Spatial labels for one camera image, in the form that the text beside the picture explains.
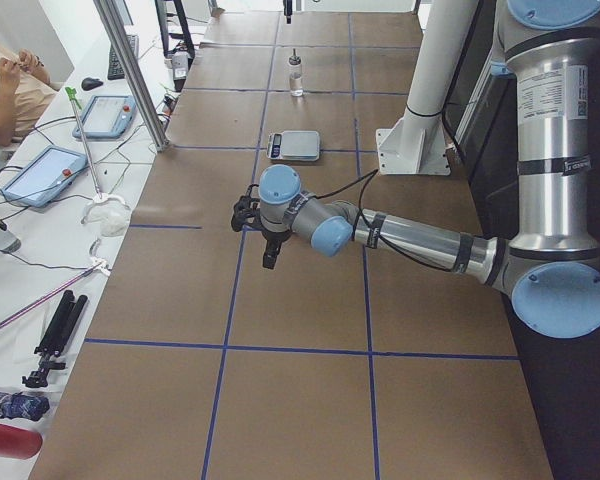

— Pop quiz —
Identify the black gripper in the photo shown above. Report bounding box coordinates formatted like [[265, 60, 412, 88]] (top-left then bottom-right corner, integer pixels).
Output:
[[262, 230, 291, 269]]

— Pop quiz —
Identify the clear sauce bottle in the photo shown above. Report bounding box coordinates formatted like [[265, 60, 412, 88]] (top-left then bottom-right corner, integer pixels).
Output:
[[288, 48, 304, 97]]

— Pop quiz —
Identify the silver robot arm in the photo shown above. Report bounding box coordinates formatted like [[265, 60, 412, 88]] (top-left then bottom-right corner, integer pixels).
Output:
[[254, 1, 600, 338]]

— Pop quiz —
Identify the silver kitchen scale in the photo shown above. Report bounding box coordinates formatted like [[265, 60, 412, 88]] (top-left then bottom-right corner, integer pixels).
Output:
[[267, 130, 320, 162]]

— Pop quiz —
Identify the white crumpled cloth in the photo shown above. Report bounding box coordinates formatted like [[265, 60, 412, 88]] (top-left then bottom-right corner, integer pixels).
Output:
[[81, 195, 131, 237]]

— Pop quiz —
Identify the black keyboard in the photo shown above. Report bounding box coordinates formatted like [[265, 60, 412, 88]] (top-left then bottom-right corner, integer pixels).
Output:
[[107, 33, 140, 81]]

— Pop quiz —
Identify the black tripod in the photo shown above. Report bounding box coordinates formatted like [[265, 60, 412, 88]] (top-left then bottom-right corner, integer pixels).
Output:
[[22, 290, 88, 388]]

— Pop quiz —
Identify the far blue teach pendant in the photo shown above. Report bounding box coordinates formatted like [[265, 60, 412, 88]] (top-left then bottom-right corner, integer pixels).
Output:
[[78, 95, 137, 140]]

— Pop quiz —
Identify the blue teach pendant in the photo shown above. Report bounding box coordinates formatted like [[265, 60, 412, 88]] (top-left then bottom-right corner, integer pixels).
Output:
[[78, 95, 137, 140], [0, 146, 87, 208]]

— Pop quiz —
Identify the black computer mouse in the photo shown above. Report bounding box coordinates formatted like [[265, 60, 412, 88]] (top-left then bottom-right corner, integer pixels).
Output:
[[81, 77, 104, 91]]

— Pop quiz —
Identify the long metal rod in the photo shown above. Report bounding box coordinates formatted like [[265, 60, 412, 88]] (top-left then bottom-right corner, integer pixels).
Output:
[[64, 87, 104, 203]]

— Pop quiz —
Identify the near blue teach pendant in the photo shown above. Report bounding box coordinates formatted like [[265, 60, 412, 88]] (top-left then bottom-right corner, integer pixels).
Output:
[[0, 146, 87, 208]]

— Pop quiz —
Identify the seated person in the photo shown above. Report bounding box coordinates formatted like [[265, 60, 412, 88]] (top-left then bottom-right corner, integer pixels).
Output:
[[0, 44, 57, 148]]

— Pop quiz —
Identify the blue folded umbrella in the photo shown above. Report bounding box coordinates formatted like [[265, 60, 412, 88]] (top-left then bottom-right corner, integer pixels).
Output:
[[0, 391, 50, 422]]

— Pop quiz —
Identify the red bottle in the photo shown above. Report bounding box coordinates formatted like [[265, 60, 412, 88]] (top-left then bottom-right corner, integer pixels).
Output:
[[0, 424, 43, 459]]

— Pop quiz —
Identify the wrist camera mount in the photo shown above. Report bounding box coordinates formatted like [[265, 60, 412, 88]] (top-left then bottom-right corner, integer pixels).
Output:
[[230, 184, 262, 232]]

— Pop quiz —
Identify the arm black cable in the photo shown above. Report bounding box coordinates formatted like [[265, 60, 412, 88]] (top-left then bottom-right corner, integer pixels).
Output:
[[355, 169, 461, 274]]

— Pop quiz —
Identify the aluminium frame post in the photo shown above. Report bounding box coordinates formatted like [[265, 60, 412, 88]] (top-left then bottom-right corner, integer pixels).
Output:
[[93, 0, 169, 152]]

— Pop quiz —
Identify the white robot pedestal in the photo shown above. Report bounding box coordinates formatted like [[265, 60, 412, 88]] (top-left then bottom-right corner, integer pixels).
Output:
[[376, 0, 478, 176]]

